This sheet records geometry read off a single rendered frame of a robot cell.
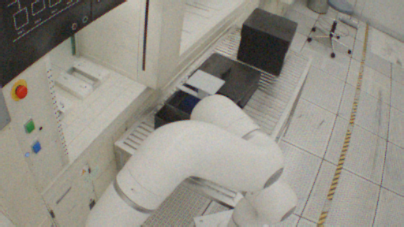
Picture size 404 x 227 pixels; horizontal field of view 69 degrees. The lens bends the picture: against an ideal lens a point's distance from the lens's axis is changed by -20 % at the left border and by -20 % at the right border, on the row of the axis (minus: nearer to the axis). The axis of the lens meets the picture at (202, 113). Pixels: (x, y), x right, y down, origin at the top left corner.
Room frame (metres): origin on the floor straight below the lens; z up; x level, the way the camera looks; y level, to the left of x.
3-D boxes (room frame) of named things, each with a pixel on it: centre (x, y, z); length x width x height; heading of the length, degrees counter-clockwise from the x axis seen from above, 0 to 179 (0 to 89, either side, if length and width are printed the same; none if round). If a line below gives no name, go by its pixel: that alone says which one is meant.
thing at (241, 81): (1.47, -0.09, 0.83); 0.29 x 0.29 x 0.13; 67
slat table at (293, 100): (1.48, -0.16, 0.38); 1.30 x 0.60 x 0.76; 158
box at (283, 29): (1.85, -0.31, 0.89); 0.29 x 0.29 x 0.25; 72
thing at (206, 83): (1.10, 0.01, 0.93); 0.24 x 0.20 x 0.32; 67
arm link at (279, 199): (0.59, -0.24, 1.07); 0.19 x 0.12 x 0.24; 43
